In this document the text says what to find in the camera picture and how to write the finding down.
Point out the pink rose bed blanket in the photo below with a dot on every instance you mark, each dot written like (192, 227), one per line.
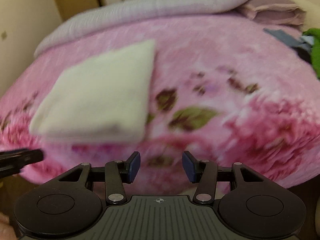
(222, 89)

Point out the blue denim garment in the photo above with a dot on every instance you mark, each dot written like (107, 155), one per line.
(288, 40)

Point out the cream striped knit sweater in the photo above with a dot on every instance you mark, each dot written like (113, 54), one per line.
(103, 99)

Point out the green knit garment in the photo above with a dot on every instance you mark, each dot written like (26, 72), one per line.
(315, 53)

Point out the person left hand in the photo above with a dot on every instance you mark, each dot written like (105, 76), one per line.
(6, 230)

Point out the light blue garment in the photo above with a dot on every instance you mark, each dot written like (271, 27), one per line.
(307, 39)

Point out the mauve pillow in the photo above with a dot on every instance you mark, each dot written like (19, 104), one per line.
(279, 12)

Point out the lavender striped quilt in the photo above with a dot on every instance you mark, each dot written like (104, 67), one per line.
(127, 12)

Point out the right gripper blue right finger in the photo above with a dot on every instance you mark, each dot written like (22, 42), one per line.
(204, 174)

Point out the black garment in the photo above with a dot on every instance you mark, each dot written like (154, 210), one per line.
(303, 54)

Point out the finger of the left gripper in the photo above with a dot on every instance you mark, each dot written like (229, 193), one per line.
(28, 157)

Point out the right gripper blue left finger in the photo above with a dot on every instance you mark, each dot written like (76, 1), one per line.
(120, 172)

